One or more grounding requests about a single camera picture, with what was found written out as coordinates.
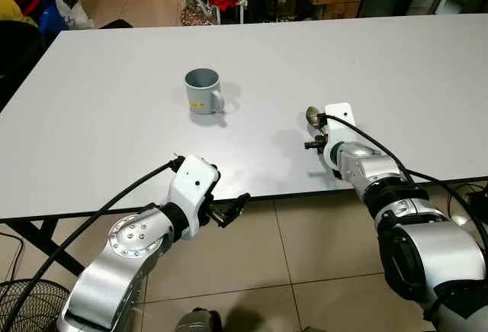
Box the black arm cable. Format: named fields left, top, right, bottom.
left=0, top=156, right=186, bottom=329
left=317, top=114, right=488, bottom=253

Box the red and yellow bundle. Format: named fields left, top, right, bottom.
left=0, top=0, right=42, bottom=26

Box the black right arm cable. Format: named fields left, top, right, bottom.
left=317, top=114, right=488, bottom=253

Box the black table leg frame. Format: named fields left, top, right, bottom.
left=0, top=219, right=86, bottom=278

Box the grey mug with yellow label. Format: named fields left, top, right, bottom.
left=185, top=68, right=226, bottom=116

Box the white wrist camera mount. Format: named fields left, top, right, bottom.
left=166, top=155, right=221, bottom=240
left=325, top=103, right=358, bottom=144

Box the grey robot leg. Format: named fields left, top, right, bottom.
left=174, top=308, right=223, bottom=332

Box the black chair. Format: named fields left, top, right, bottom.
left=0, top=19, right=48, bottom=108

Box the blue plastic bin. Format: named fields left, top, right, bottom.
left=37, top=0, right=68, bottom=40

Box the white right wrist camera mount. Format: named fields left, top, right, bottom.
left=325, top=103, right=358, bottom=144

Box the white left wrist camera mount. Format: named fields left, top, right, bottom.
left=166, top=155, right=221, bottom=240

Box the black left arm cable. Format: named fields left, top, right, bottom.
left=0, top=156, right=186, bottom=329

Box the black floor fan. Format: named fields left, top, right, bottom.
left=0, top=278, right=74, bottom=332

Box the metal spoon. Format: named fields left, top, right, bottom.
left=306, top=106, right=326, bottom=128

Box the white plastic bag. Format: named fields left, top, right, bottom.
left=56, top=0, right=95, bottom=29

